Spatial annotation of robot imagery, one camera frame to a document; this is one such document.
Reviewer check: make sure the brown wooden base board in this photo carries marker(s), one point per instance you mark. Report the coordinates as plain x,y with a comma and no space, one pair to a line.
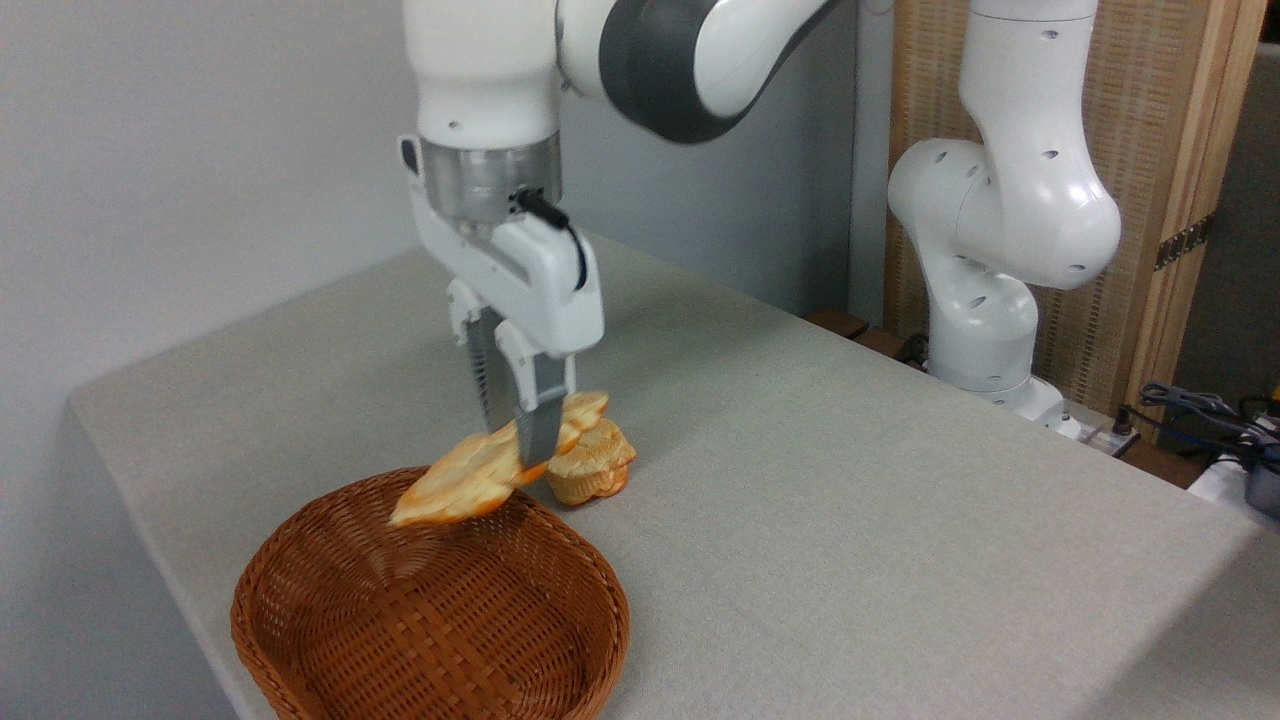
845,323

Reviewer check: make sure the wooden folding screen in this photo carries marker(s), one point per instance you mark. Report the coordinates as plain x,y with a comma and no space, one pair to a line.
1140,100

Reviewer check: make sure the brown wicker basket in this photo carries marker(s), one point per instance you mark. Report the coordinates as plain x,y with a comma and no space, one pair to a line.
450,630

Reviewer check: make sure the round bread bun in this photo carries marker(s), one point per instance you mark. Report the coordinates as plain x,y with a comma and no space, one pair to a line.
595,465

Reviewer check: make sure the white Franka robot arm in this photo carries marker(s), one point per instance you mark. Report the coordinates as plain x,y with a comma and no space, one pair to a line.
1000,200

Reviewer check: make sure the dark metal screen hinge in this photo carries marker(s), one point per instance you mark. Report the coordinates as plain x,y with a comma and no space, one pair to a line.
1185,240

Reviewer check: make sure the white power strip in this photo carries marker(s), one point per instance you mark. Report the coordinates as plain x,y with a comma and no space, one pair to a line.
1095,432

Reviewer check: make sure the long braided bread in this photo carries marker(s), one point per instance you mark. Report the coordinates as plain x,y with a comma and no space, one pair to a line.
465,480

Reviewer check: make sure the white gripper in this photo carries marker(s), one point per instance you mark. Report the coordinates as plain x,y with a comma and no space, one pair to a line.
535,280

